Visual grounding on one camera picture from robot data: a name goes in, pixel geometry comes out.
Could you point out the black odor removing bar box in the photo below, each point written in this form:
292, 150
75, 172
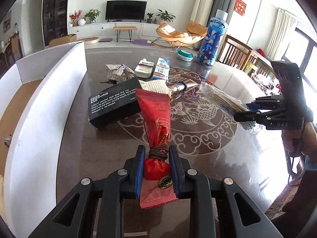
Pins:
114, 103

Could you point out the white ointment box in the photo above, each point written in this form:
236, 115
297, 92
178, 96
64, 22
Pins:
144, 69

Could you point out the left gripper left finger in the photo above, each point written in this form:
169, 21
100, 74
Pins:
95, 204

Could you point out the dark glass display cabinet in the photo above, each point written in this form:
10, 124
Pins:
54, 19

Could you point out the black flat screen television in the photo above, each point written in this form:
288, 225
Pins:
125, 10

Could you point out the red wall hanging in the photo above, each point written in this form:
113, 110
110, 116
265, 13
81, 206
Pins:
240, 7

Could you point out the standing air conditioner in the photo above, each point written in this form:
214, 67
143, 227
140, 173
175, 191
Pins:
201, 11

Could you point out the wooden dining chair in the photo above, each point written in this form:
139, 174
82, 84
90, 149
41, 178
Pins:
236, 54

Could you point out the rhinestone bow hair clip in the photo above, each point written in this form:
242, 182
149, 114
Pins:
117, 73

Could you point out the white cardboard storage box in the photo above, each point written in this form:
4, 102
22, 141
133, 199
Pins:
31, 165

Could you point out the green potted plant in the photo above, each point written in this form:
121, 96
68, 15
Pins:
92, 15

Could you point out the wooden bench black legs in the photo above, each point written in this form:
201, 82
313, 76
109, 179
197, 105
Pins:
119, 29

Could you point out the gold silver cosmetic tube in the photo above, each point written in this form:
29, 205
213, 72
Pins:
182, 86

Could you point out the red tube package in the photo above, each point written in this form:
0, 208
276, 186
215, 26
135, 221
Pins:
157, 183

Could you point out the white tv cabinet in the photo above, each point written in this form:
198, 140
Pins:
105, 30

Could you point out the bag of cotton swabs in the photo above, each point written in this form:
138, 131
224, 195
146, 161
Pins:
225, 102

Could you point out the brown cardboard box on floor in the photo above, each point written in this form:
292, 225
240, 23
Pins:
63, 40

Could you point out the round wooden floor cushion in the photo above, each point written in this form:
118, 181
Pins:
90, 40

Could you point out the blue white medicine box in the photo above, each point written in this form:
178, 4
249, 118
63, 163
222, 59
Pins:
161, 71

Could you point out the orange lounge chair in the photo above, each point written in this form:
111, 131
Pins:
193, 34

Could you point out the tall blue patterned bottle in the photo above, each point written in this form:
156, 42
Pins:
216, 30

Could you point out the small potted plant right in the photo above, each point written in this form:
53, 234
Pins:
149, 17

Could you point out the person's right hand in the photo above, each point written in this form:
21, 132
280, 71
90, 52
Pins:
303, 139

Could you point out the teal white round container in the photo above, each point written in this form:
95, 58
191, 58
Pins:
184, 55

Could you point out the red flower vase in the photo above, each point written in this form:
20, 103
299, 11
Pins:
74, 17

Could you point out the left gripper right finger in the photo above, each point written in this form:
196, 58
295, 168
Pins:
217, 205

